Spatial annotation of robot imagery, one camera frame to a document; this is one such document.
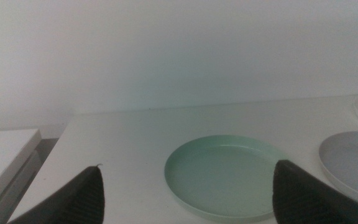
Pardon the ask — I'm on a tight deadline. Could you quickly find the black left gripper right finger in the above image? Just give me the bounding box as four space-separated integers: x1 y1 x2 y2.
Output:
272 159 358 224

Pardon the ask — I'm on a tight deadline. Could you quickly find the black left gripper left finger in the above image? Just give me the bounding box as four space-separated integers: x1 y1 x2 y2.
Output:
7 165 106 224

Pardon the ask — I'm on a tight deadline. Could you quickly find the light grey shallow bowl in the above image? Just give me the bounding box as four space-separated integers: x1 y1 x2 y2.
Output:
318 130 358 211

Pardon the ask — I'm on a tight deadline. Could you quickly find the pale green shallow bowl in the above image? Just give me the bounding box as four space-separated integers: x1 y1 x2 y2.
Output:
164 134 288 224

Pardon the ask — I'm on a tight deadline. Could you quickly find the white side table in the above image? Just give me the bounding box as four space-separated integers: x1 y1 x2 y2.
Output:
0 128 43 224

